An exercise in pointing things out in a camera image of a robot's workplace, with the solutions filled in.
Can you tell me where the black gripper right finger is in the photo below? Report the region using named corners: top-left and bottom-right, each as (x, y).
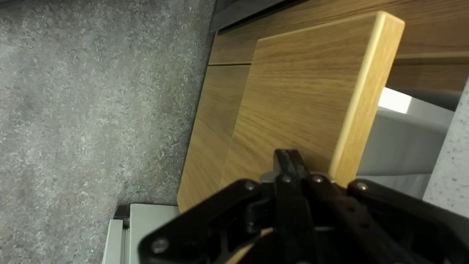
top-left (288, 148), bottom-right (469, 264)

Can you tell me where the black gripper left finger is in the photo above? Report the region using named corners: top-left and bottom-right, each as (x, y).
top-left (138, 148), bottom-right (315, 264)

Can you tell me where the wooden front white drawer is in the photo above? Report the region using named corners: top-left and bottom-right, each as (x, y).
top-left (219, 10), bottom-right (458, 202)

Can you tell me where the wooden base cabinet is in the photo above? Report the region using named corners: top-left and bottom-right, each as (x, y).
top-left (176, 0), bottom-right (469, 212)

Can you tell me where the grey metal frame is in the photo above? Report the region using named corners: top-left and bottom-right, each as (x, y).
top-left (100, 202), bottom-right (181, 264)

